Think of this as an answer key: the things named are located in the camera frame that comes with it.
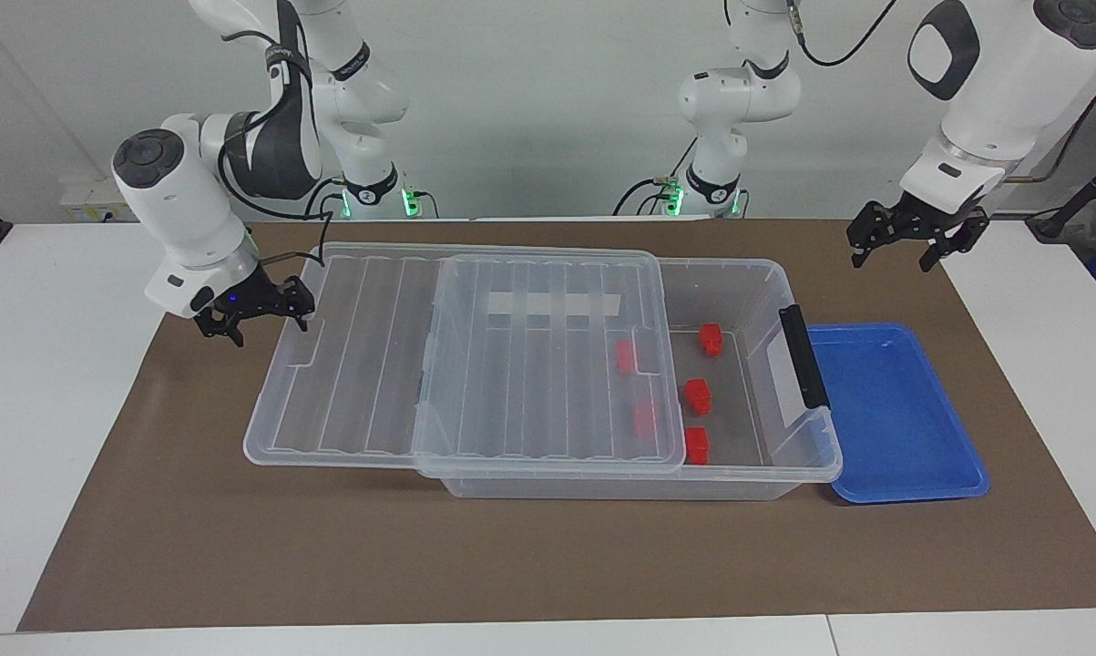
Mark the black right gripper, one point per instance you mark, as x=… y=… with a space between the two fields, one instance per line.
x=256 y=301

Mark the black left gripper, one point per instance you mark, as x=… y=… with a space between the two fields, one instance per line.
x=912 y=223

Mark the red toy block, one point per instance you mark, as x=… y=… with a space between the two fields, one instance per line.
x=711 y=339
x=698 y=395
x=696 y=445
x=645 y=417
x=625 y=355

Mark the clear plastic box lid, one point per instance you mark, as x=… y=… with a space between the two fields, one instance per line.
x=511 y=383

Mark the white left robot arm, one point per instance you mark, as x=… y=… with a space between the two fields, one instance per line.
x=1003 y=91

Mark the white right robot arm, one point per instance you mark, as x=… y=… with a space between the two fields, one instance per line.
x=183 y=200

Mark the blue plastic tray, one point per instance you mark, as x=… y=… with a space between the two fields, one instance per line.
x=894 y=410

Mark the clear plastic storage box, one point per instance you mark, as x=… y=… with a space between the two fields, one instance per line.
x=748 y=410

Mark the black pole stand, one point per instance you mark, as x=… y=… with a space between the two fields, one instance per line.
x=1080 y=196

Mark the brown table mat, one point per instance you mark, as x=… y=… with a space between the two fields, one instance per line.
x=192 y=528

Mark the white power strip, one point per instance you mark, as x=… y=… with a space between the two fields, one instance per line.
x=92 y=196

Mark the white tape strip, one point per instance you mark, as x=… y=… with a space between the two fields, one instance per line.
x=593 y=305

